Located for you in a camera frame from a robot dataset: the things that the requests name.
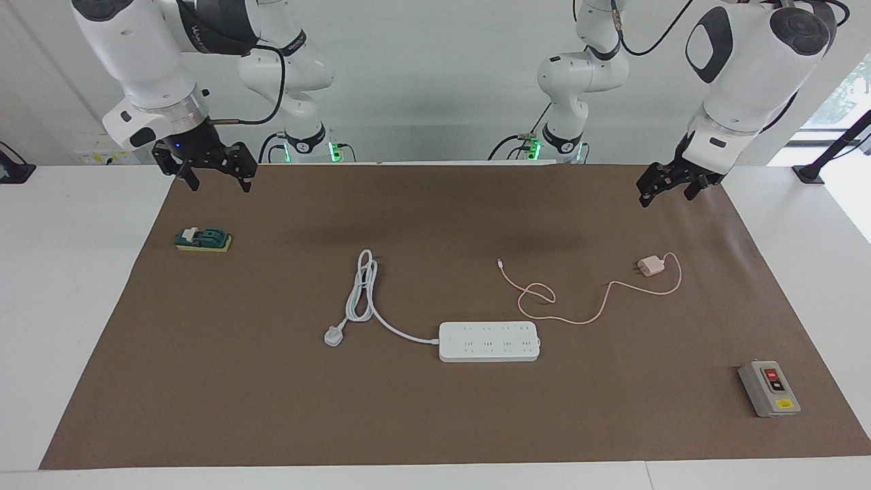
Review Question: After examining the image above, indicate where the pink charging cable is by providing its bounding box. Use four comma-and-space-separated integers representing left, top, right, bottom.
497, 252, 683, 325

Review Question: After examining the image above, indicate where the white power strip with cord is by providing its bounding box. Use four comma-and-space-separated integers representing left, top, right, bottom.
323, 249, 541, 363

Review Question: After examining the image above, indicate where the black clamp stand with rod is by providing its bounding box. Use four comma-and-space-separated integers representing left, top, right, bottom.
791, 109, 871, 184

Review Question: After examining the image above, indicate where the brown table mat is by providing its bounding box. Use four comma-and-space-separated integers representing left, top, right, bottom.
39, 163, 871, 470

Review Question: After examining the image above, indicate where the black right base cable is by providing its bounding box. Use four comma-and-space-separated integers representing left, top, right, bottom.
259, 133, 288, 164

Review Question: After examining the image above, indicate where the black base cable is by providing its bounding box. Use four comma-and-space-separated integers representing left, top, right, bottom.
488, 102, 553, 162
259, 133, 288, 164

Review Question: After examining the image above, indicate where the green knife switch yellow base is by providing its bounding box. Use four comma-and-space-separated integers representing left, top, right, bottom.
175, 227, 233, 253

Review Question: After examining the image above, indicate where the white wall socket box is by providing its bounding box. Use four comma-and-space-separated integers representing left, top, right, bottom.
73, 133, 156, 166

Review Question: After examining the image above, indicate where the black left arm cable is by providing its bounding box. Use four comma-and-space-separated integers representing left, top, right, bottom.
609, 0, 695, 57

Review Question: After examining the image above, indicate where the black left base cable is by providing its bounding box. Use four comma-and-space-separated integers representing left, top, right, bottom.
488, 102, 553, 162

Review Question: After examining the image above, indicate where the small black clamp mount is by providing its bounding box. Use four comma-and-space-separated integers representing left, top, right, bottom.
0, 141, 36, 184

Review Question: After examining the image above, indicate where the grey push-button switch box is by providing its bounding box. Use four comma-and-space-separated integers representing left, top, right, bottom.
738, 361, 802, 418

